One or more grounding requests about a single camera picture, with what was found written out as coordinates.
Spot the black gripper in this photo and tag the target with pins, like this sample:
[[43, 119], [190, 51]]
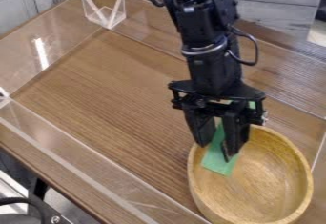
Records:
[[215, 93]]

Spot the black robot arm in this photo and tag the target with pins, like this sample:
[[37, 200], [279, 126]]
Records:
[[204, 23]]

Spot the clear acrylic corner bracket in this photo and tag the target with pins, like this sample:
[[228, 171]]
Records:
[[107, 17]]

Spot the green rectangular block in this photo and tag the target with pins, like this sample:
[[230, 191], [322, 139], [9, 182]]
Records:
[[214, 160]]

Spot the black table leg bracket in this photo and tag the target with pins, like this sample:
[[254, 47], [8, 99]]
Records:
[[49, 216]]

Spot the brown wooden bowl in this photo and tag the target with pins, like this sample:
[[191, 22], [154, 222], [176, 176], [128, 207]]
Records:
[[268, 188]]

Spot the clear acrylic front wall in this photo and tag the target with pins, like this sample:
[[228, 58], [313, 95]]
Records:
[[108, 192]]

